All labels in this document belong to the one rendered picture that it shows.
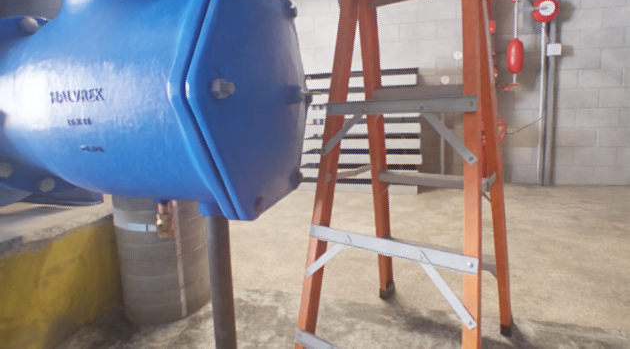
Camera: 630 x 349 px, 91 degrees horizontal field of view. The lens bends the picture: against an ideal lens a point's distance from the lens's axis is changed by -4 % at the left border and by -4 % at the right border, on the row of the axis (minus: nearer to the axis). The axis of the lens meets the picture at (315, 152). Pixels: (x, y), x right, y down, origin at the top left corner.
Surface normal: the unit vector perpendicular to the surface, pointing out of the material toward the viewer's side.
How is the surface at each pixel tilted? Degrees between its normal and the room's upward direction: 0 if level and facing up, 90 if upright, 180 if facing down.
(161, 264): 90
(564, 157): 90
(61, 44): 66
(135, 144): 112
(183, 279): 90
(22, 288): 90
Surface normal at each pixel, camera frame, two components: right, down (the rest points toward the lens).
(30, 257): 0.96, 0.00
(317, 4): -0.26, 0.11
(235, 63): 0.85, -0.02
